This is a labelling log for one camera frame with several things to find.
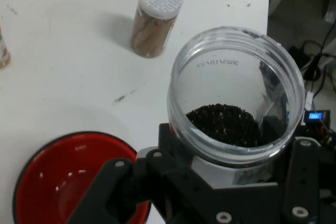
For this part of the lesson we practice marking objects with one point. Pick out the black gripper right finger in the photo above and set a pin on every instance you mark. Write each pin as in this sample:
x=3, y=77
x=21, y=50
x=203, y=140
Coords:
x=303, y=182

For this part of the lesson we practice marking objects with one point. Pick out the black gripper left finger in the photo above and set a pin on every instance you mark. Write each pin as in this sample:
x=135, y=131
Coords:
x=183, y=182

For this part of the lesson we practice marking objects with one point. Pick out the clear jar with black seeds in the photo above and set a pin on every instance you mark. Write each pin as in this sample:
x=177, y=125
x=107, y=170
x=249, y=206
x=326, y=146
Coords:
x=223, y=77

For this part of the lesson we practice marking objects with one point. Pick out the black meter with blue display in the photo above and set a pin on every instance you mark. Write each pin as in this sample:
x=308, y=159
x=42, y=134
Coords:
x=316, y=116

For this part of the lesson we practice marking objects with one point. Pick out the red bowl with black rim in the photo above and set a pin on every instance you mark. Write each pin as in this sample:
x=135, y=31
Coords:
x=52, y=171

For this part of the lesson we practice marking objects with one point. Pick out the brown-filled jar with patterned lid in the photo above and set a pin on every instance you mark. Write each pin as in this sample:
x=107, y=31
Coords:
x=149, y=37

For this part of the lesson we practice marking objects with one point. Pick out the small green-capped spice bottle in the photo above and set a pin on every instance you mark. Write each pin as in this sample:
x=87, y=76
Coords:
x=4, y=56

